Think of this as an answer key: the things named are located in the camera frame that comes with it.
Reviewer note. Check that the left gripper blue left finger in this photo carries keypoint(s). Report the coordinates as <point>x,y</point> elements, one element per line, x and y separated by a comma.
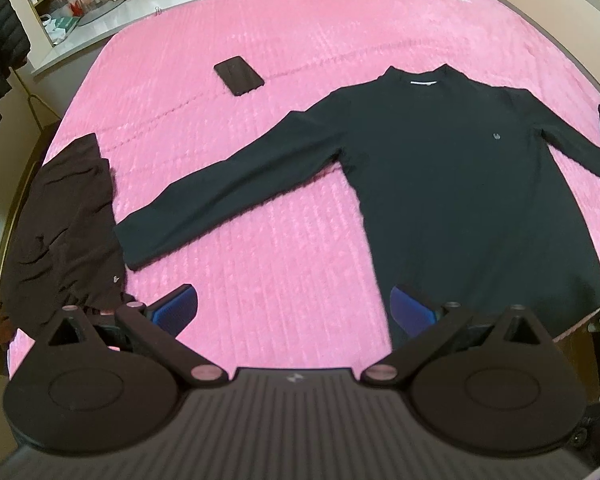
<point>166,317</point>

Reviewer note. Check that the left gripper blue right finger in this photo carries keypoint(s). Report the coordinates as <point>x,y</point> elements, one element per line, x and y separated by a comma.
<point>414,314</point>

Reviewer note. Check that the dark green long-sleeve shirt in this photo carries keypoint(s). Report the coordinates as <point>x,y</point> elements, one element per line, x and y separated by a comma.
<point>459,190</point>

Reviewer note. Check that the gold clothes rack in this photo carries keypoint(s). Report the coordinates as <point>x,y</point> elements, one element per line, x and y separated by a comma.
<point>25,116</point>

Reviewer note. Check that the pink ribbed bed blanket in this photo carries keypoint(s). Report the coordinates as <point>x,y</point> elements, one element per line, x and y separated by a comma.
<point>291,282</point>

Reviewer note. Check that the dark brown garment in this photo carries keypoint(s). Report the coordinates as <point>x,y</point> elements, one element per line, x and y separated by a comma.
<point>64,251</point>

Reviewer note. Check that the black smartphone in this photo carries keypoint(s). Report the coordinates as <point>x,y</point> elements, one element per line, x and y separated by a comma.
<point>239,77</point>

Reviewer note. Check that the standing fan base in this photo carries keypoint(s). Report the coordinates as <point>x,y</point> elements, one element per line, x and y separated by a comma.
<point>96,9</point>

